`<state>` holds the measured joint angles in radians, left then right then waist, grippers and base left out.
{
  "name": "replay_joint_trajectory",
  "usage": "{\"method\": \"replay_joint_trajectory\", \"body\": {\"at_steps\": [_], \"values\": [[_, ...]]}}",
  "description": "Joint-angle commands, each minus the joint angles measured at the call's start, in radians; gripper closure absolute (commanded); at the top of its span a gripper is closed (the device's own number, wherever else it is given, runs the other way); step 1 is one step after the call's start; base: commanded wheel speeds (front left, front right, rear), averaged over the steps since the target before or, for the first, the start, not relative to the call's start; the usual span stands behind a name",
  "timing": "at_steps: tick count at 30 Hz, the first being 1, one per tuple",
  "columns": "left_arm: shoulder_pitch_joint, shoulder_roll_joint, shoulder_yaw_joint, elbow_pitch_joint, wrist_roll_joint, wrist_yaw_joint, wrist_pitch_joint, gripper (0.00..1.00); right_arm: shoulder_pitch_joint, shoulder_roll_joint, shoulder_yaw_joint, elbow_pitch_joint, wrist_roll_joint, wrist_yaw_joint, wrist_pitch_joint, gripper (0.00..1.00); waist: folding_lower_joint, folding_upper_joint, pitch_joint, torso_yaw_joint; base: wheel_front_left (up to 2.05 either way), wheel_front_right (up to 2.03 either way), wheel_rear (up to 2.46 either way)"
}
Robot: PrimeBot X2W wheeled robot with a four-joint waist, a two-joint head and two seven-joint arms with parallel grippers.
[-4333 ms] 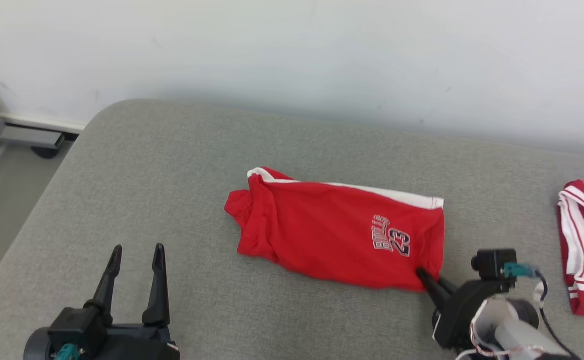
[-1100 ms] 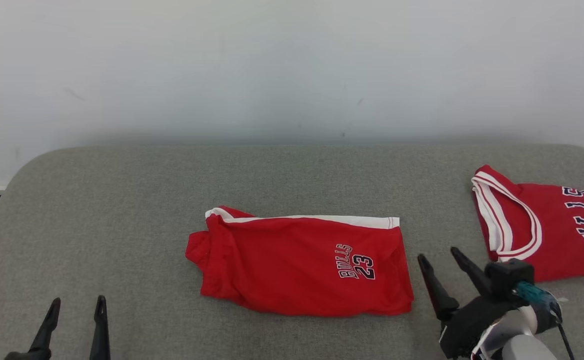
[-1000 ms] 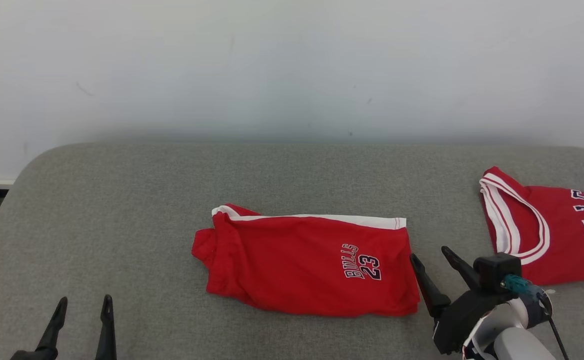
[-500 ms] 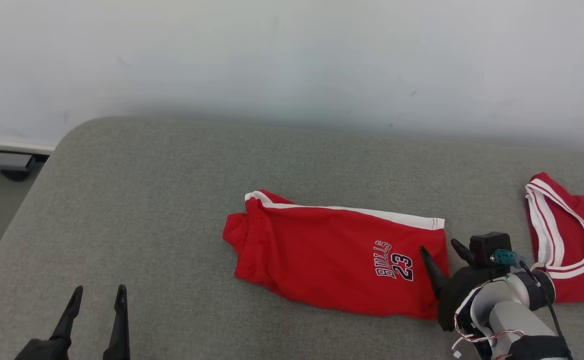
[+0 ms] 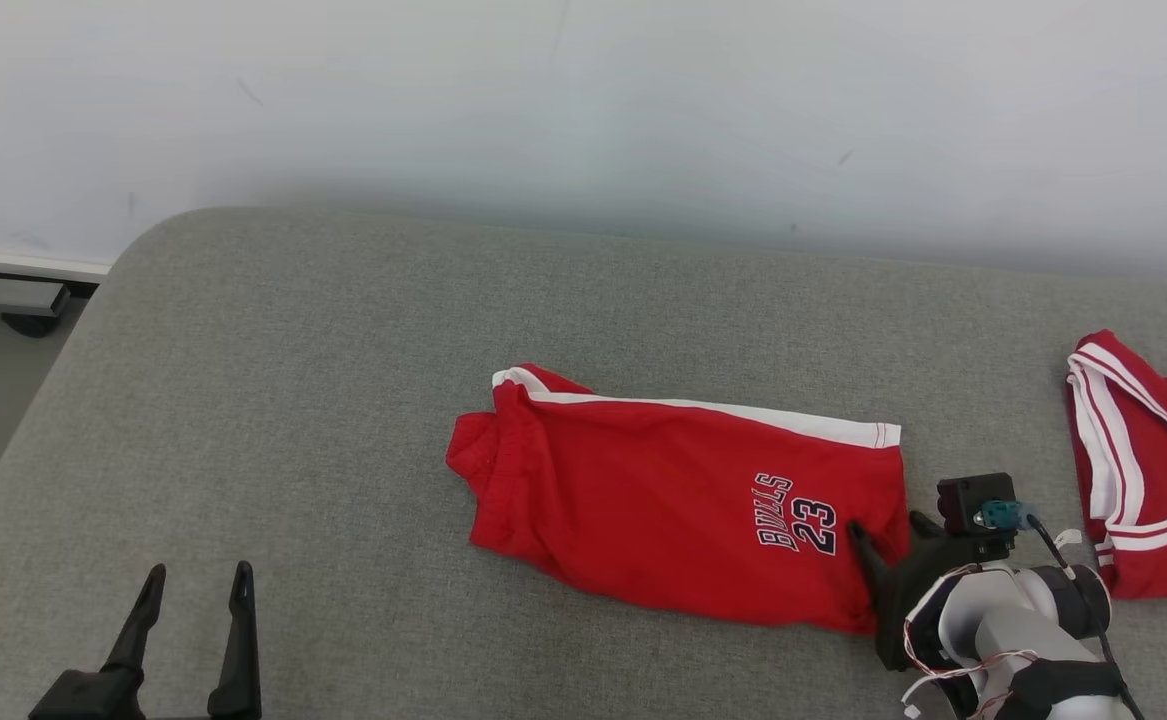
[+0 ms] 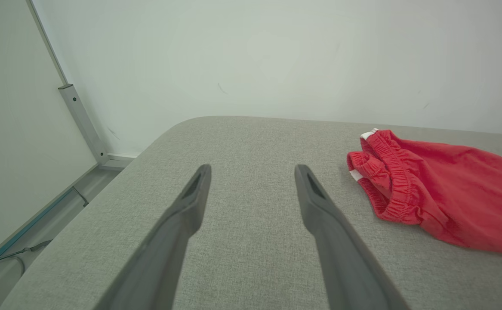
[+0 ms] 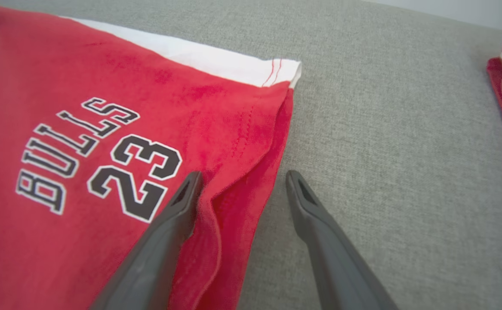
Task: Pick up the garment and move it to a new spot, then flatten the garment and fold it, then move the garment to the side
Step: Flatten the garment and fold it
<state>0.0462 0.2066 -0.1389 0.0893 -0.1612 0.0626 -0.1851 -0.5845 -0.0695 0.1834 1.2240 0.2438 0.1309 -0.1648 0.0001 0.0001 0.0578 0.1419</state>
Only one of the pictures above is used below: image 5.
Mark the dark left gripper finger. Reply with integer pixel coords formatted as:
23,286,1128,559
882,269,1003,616
208,560,262,719
103,563,166,681

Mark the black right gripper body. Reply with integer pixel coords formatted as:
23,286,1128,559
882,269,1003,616
873,533,1016,671

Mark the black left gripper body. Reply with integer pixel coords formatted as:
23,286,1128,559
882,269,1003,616
28,668,264,720

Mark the red basketball shorts white stripe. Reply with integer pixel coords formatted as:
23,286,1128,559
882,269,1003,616
445,362,912,636

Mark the red basketball jersey white trim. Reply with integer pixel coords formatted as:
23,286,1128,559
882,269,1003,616
1063,329,1167,601

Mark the white baseboard strip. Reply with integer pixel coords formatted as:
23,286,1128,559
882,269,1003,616
0,250,112,284

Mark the white and red wire bundle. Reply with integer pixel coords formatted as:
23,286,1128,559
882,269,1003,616
898,565,1044,720

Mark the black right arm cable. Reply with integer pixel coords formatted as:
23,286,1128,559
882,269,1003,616
1023,513,1144,720

